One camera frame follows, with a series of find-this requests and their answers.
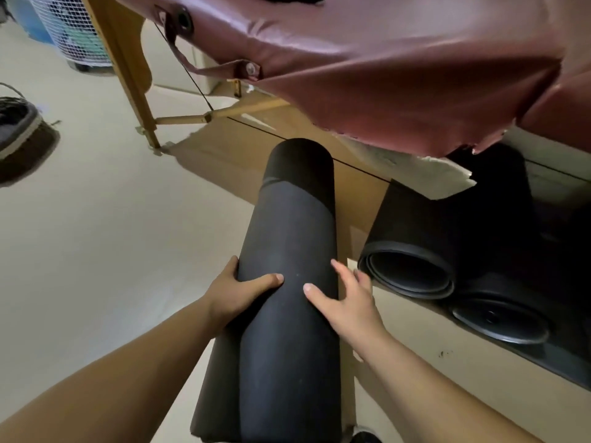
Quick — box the person's right forearm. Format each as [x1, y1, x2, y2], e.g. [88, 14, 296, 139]
[358, 332, 545, 443]

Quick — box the maroon carry strap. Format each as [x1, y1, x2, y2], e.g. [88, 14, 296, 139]
[153, 4, 263, 84]

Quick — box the white mesh laundry basket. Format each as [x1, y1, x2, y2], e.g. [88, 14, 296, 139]
[25, 0, 116, 74]

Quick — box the person's left hand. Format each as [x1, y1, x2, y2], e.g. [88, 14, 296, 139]
[203, 255, 285, 335]

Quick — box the grey dotted fabric liner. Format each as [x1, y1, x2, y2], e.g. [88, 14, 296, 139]
[0, 96, 43, 160]

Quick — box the blue plastic bin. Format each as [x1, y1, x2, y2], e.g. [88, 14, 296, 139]
[4, 0, 54, 44]

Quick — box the person's right hand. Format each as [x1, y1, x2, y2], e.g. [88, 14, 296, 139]
[302, 258, 388, 354]

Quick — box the person's left forearm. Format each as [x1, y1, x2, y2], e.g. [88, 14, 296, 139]
[0, 297, 225, 443]

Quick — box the dark wicker basket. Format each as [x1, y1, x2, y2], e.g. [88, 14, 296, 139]
[0, 81, 62, 186]

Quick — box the wooden massage table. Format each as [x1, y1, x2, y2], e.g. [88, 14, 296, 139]
[78, 0, 591, 158]

